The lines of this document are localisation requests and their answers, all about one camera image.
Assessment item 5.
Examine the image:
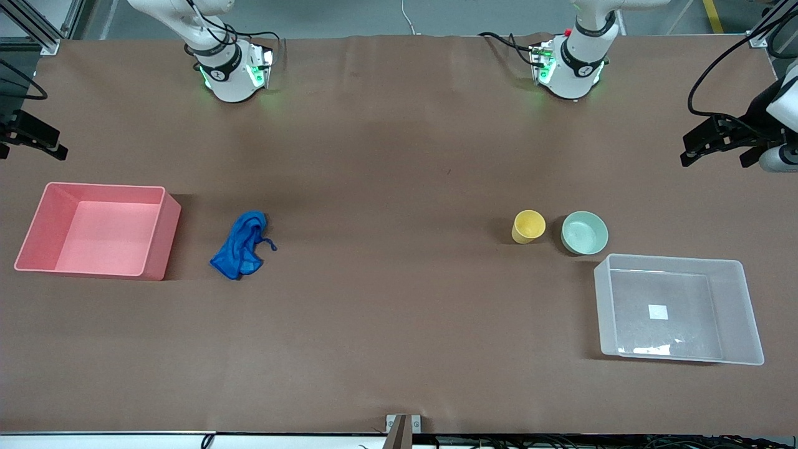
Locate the mint green bowl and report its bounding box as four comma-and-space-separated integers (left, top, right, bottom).
560, 210, 609, 256

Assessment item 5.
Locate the yellow plastic cup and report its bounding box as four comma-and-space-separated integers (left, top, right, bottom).
511, 210, 547, 245

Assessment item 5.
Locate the blue cloth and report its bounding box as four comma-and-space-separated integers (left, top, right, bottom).
209, 211, 278, 281

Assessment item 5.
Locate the clear plastic box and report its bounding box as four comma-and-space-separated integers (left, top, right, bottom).
593, 253, 766, 367

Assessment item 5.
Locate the pink plastic bin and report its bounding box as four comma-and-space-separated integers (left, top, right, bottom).
14, 181, 183, 282

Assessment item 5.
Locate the brown table cover mat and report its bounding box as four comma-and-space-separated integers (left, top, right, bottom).
0, 33, 798, 436

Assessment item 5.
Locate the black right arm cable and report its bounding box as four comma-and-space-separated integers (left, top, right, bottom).
0, 58, 49, 102

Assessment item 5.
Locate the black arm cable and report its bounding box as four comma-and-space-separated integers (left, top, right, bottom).
0, 58, 49, 102
687, 0, 798, 120

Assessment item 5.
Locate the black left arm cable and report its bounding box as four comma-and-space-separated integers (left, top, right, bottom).
687, 0, 798, 120

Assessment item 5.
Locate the aluminium frame post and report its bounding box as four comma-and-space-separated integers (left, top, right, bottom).
748, 0, 798, 51
0, 0, 63, 57

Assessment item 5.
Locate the black left base cable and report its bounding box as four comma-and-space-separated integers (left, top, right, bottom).
478, 31, 544, 68

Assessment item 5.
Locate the black base cable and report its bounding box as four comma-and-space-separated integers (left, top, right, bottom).
181, 0, 286, 63
478, 31, 544, 68

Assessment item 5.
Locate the black right base cable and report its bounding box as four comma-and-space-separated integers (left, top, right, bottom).
181, 0, 286, 63

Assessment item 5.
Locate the metal table edge bracket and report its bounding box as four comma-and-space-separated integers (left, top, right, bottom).
385, 413, 423, 449

